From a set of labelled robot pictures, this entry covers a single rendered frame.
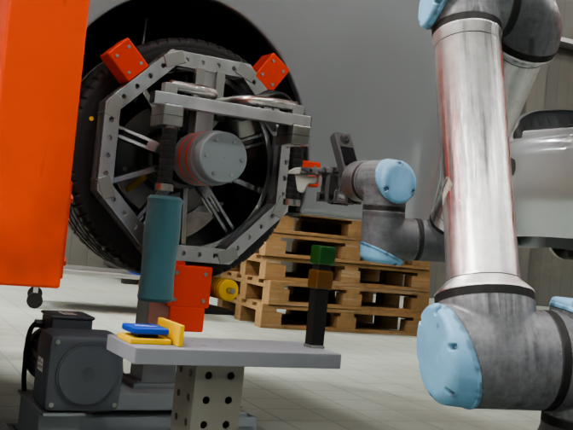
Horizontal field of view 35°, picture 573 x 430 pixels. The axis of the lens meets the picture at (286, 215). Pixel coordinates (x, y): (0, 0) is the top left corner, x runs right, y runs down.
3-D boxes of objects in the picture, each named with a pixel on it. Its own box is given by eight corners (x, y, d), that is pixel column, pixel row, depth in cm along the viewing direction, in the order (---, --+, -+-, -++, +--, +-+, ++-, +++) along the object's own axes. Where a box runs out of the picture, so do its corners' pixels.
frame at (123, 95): (272, 267, 258) (292, 75, 259) (283, 270, 252) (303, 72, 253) (82, 252, 233) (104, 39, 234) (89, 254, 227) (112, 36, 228)
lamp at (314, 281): (322, 288, 192) (325, 270, 192) (332, 290, 189) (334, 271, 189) (306, 287, 190) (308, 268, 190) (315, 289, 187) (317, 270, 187)
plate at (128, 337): (156, 339, 178) (157, 334, 178) (171, 345, 170) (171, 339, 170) (117, 337, 174) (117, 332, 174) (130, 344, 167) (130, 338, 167)
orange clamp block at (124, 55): (140, 69, 240) (118, 40, 237) (150, 66, 233) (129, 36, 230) (119, 84, 237) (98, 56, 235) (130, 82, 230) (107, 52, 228)
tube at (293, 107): (269, 120, 250) (273, 82, 250) (303, 116, 233) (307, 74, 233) (210, 111, 242) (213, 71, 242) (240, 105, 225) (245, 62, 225)
